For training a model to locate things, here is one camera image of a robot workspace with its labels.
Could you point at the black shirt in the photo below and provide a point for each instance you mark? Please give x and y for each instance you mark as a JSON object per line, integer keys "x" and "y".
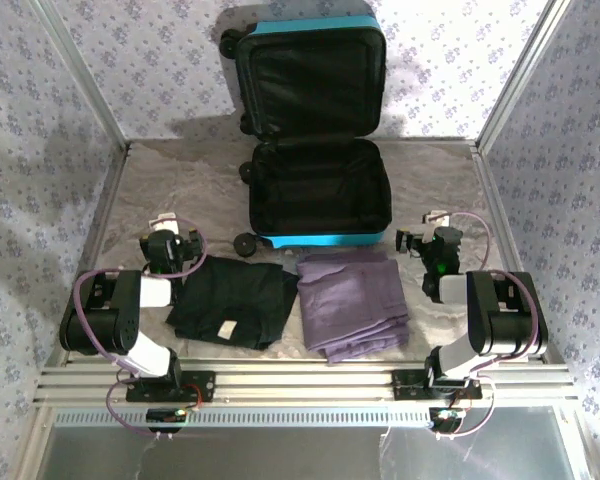
{"x": 230, "y": 295}

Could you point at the grey metal shelf plate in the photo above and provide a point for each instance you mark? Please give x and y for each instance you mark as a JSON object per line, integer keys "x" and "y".
{"x": 300, "y": 450}

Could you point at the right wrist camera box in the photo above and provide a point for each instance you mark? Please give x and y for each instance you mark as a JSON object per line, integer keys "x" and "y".
{"x": 437, "y": 218}

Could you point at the aluminium frame post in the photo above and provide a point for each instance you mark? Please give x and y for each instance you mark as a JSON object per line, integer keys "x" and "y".
{"x": 521, "y": 75}
{"x": 83, "y": 75}

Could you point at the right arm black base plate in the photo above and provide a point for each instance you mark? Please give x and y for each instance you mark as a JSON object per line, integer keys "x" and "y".
{"x": 405, "y": 385}

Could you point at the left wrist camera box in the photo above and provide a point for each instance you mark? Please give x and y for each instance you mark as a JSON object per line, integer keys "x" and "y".
{"x": 164, "y": 222}

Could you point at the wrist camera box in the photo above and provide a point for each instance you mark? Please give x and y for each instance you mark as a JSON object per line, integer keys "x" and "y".
{"x": 164, "y": 222}
{"x": 437, "y": 218}

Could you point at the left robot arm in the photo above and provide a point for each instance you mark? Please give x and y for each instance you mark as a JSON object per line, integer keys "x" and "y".
{"x": 105, "y": 325}

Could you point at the purple trousers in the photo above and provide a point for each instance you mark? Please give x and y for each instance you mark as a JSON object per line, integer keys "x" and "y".
{"x": 350, "y": 305}

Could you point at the aluminium side rail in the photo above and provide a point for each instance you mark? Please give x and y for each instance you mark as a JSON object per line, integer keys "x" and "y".
{"x": 97, "y": 250}
{"x": 485, "y": 170}

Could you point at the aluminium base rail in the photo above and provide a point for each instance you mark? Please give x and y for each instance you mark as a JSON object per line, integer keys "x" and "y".
{"x": 305, "y": 380}

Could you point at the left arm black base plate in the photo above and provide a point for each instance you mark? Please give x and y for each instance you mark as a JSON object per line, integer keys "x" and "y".
{"x": 200, "y": 386}

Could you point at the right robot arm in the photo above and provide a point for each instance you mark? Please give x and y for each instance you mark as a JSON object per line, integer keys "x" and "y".
{"x": 500, "y": 320}

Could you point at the turquoise hard-shell suitcase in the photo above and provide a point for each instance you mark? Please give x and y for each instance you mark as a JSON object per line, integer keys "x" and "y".
{"x": 320, "y": 190}

